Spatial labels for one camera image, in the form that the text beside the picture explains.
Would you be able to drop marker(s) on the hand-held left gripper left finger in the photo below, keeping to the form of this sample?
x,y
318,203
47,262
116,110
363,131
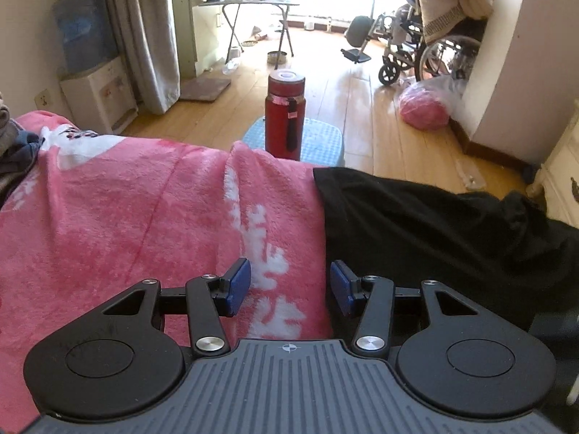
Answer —
x,y
237,287

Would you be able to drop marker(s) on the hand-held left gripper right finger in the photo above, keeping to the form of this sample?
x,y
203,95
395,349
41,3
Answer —
x,y
341,289

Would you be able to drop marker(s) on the black printed t-shirt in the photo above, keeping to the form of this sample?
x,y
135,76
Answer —
x,y
429,235

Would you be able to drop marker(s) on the pile of clothes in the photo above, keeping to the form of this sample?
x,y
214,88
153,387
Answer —
x,y
16,144

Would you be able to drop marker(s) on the pink floral blanket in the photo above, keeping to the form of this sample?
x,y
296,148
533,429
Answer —
x,y
135,217

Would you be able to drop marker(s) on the blue plastic stool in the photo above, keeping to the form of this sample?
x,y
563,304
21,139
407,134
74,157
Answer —
x,y
321,140

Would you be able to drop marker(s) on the clear plastic wrapper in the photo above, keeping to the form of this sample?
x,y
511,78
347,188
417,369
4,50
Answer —
x,y
472,176

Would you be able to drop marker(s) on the red thermos bottle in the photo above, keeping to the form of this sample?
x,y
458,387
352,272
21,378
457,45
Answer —
x,y
285,117

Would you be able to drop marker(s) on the pink bundle in plastic bag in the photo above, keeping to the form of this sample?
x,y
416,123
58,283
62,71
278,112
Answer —
x,y
425,108

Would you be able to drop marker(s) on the grey floor board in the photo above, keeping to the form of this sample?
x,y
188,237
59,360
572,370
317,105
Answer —
x,y
206,89

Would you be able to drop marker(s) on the small blue object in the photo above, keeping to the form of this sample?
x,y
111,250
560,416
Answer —
x,y
528,175

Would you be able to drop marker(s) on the clear plastic bottle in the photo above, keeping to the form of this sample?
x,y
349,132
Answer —
x,y
231,67

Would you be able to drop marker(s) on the metal bowl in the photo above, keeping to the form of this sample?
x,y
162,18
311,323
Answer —
x,y
277,58

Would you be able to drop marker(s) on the white water dispenser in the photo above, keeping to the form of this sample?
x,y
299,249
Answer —
x,y
99,95

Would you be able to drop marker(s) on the cream nightstand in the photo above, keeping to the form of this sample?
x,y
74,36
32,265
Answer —
x,y
563,181

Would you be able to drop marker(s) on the wheelchair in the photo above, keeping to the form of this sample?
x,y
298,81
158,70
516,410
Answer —
x,y
407,49

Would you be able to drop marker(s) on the grey curtain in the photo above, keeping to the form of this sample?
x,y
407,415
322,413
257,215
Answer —
x,y
144,31

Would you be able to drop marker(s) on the folding table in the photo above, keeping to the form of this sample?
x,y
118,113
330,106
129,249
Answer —
x,y
244,7

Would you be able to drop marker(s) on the blue water jug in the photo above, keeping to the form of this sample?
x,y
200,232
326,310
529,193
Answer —
x,y
83,27

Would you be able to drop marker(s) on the beige towel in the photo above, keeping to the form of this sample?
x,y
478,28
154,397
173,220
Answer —
x,y
445,0

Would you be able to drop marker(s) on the wall socket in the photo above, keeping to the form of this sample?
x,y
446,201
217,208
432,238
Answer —
x,y
43,98

